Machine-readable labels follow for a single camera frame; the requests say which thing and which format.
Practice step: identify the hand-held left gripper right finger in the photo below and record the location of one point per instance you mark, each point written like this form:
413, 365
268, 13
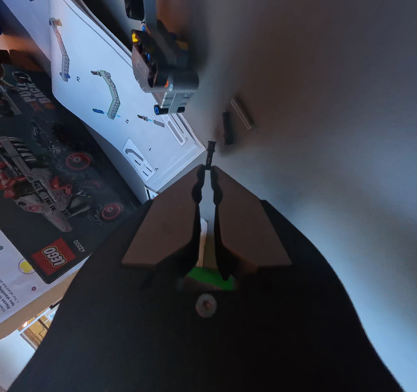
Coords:
251, 232

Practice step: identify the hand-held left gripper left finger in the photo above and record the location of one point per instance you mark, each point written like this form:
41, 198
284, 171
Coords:
163, 229

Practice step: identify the black lego pin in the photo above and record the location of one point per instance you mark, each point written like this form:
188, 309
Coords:
210, 152

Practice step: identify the black lego piece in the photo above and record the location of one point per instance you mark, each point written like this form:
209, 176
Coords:
228, 128

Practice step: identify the grey lego piece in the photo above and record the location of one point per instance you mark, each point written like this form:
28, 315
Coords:
242, 113

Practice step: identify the black lego set box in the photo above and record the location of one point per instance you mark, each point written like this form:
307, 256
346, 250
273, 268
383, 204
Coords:
49, 170

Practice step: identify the lego instruction booklet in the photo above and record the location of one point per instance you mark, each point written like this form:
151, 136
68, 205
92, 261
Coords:
97, 98

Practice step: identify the grey lego assembly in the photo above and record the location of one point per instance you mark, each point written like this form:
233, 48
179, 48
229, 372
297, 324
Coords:
176, 79

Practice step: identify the green panel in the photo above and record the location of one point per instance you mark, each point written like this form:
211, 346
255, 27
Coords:
208, 279

